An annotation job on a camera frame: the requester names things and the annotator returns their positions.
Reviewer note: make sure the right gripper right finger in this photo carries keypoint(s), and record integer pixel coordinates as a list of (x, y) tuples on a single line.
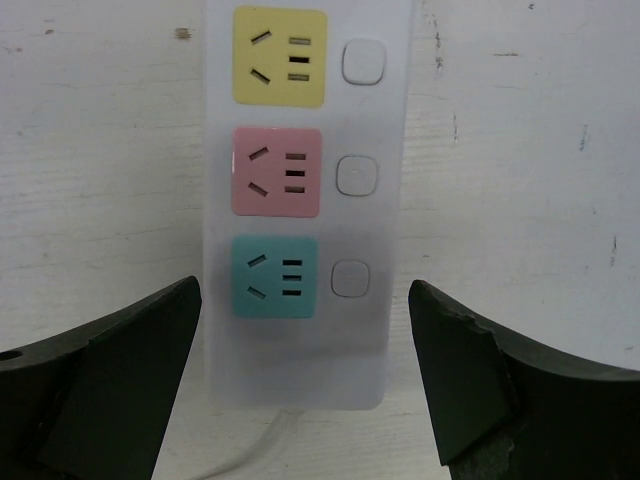
[(504, 406)]

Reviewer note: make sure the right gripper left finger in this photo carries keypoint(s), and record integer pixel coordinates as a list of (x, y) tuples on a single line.
[(94, 402)]

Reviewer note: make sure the white multicolour power strip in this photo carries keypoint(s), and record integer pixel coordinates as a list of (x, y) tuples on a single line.
[(303, 141)]

